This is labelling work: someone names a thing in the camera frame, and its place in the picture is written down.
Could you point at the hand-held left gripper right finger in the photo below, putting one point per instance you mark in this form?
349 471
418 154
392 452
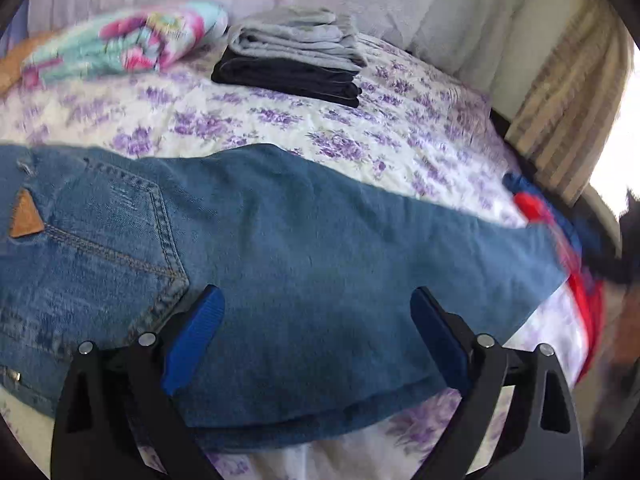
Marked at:
440 340

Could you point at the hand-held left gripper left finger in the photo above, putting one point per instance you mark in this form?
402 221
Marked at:
195 340

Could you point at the blue denim pants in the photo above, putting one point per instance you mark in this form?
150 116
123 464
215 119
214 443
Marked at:
300 260

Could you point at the folded black pants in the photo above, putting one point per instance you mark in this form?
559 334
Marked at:
290 77

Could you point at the folded grey pants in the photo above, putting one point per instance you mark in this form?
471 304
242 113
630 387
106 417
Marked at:
295 40

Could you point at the blue garment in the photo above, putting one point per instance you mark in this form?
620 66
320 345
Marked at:
565 220

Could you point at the red garment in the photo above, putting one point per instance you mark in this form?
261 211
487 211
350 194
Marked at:
592 310

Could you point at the beige checkered curtain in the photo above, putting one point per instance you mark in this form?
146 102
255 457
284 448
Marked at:
565 105

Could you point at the purple floral bedspread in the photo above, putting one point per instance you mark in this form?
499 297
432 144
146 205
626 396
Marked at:
350 130

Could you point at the folded teal pink floral blanket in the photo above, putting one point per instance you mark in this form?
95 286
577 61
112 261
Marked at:
120 42

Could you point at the brown pillow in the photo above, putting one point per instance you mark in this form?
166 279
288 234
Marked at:
20 60

